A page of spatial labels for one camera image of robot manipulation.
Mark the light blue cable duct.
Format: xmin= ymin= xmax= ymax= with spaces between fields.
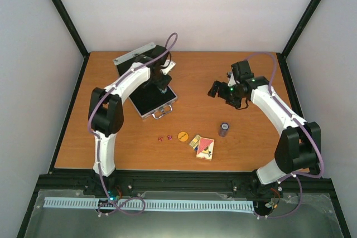
xmin=42 ymin=197 xmax=254 ymax=213

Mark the yellow big blind button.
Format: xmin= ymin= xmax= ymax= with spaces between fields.
xmin=177 ymin=132 xmax=189 ymax=142

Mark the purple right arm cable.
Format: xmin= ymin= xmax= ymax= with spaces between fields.
xmin=245 ymin=51 xmax=326 ymax=219

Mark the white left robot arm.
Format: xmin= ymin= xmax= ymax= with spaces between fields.
xmin=88 ymin=43 xmax=177 ymax=195

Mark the red playing card deck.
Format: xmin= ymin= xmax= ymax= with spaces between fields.
xmin=196 ymin=137 xmax=215 ymax=161

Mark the purple chip stack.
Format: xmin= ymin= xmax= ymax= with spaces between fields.
xmin=218 ymin=123 xmax=229 ymax=137

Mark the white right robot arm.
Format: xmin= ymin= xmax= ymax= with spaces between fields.
xmin=208 ymin=60 xmax=324 ymax=196

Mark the aluminium poker case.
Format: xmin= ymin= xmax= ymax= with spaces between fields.
xmin=113 ymin=42 xmax=177 ymax=119

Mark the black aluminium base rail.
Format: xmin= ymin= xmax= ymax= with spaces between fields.
xmin=35 ymin=169 xmax=335 ymax=199

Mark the yellow card box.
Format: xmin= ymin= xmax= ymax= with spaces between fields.
xmin=189 ymin=135 xmax=201 ymax=150

